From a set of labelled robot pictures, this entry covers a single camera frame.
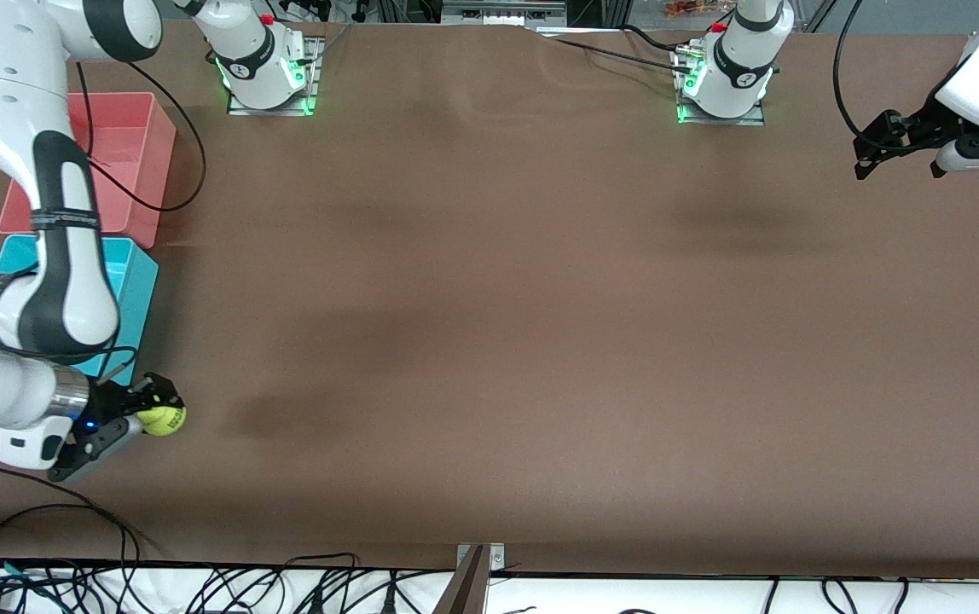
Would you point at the dark metal pole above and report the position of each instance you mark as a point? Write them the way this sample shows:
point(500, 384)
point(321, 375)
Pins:
point(466, 593)

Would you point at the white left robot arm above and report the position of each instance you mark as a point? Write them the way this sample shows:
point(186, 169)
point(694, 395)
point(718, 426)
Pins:
point(741, 68)

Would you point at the orange background objects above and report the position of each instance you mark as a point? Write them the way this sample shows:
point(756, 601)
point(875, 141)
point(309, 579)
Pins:
point(686, 8)

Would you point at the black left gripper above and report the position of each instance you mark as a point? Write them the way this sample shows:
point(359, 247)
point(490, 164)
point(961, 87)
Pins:
point(922, 129)

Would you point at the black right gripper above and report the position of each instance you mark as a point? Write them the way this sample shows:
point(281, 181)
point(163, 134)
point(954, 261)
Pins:
point(108, 398)

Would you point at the table cover sheet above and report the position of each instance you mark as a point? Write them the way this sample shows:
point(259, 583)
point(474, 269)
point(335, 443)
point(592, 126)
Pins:
point(489, 298)

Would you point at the pink plastic bin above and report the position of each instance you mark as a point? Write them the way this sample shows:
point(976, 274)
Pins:
point(131, 145)

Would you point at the blue plastic bin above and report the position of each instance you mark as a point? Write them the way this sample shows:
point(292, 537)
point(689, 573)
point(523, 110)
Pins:
point(133, 290)

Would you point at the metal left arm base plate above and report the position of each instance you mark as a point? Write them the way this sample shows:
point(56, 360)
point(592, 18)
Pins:
point(750, 120)

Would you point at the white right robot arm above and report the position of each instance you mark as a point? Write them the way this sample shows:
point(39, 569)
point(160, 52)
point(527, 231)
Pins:
point(63, 290)

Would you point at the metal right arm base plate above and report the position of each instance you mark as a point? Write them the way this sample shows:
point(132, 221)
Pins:
point(313, 81)

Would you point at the aluminium frame rail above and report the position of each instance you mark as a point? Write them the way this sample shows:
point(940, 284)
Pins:
point(502, 13)

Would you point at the small metal edge bracket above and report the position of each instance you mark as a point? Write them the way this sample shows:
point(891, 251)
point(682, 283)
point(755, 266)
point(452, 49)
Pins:
point(496, 556)

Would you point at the yellow tennis ball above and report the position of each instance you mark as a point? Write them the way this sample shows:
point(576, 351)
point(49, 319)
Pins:
point(167, 422)

